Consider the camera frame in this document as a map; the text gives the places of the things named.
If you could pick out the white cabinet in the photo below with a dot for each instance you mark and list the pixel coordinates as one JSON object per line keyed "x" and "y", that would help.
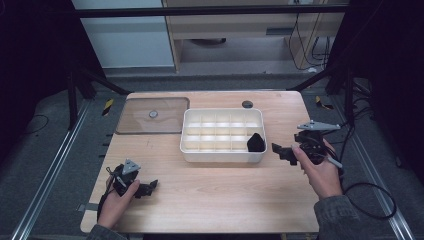
{"x": 130, "y": 43}

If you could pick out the grey tape strip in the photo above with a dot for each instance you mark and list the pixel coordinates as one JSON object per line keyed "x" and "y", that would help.
{"x": 86, "y": 207}

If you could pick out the metal floor rail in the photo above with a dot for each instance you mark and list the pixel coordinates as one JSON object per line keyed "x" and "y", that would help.
{"x": 50, "y": 173}
{"x": 376, "y": 180}

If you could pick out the light wooden cabinet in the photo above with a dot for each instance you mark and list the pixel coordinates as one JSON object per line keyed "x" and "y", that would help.
{"x": 240, "y": 25}

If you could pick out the yellow black striped tape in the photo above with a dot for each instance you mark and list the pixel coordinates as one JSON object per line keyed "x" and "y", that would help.
{"x": 321, "y": 103}
{"x": 107, "y": 107}

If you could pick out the black metal stand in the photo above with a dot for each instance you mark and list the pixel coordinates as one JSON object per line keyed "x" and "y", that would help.
{"x": 72, "y": 100}
{"x": 349, "y": 100}

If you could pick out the person's left hand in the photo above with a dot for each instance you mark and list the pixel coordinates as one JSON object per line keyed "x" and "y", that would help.
{"x": 115, "y": 208}

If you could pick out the black horizontal bar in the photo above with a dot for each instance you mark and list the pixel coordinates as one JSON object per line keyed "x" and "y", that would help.
{"x": 200, "y": 11}

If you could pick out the white divided storage box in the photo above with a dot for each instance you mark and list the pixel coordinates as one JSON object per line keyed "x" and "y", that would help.
{"x": 220, "y": 156}

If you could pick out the dark curtain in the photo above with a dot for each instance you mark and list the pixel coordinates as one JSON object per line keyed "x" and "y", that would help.
{"x": 393, "y": 83}
{"x": 33, "y": 66}

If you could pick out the transparent lid with knob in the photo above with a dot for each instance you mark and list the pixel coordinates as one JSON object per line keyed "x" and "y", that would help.
{"x": 140, "y": 123}

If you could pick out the black sock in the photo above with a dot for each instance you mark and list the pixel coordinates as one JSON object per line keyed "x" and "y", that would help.
{"x": 256, "y": 144}

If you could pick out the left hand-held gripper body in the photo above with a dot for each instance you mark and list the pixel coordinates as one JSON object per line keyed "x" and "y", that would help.
{"x": 125, "y": 178}

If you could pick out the dark round table grommet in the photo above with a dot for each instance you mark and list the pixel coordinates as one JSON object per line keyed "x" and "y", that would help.
{"x": 247, "y": 104}

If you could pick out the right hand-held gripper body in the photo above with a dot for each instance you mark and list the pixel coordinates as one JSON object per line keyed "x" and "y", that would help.
{"x": 313, "y": 146}

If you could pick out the white plug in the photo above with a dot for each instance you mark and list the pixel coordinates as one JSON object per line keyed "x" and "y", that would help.
{"x": 312, "y": 70}

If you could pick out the person's right hand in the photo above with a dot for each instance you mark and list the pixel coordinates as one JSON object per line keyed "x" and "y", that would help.
{"x": 323, "y": 180}

